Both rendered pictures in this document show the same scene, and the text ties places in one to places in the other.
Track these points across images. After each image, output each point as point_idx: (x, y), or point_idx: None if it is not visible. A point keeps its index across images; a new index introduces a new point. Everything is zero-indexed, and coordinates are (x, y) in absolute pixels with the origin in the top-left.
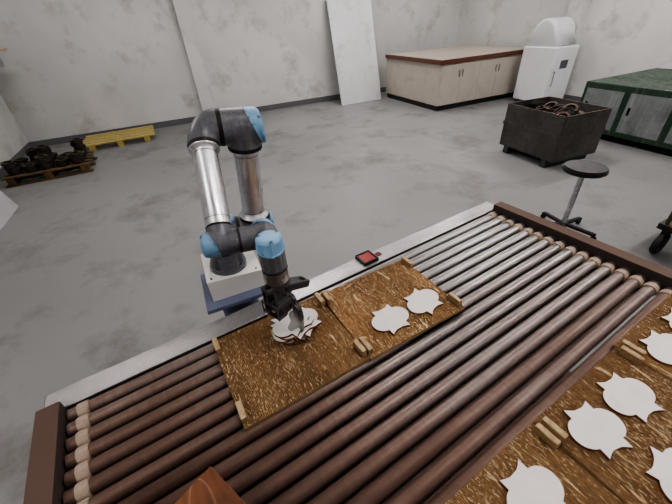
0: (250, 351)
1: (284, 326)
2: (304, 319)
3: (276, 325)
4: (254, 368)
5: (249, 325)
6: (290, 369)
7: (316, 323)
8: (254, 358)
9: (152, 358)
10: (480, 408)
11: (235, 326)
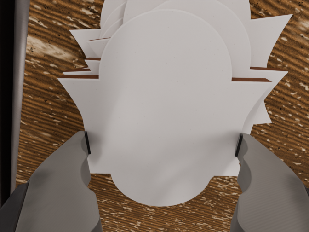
0: (109, 200)
1: (158, 168)
2: (219, 89)
3: (124, 180)
4: (156, 219)
5: (19, 154)
6: (236, 187)
7: (267, 46)
8: (134, 206)
9: None
10: None
11: None
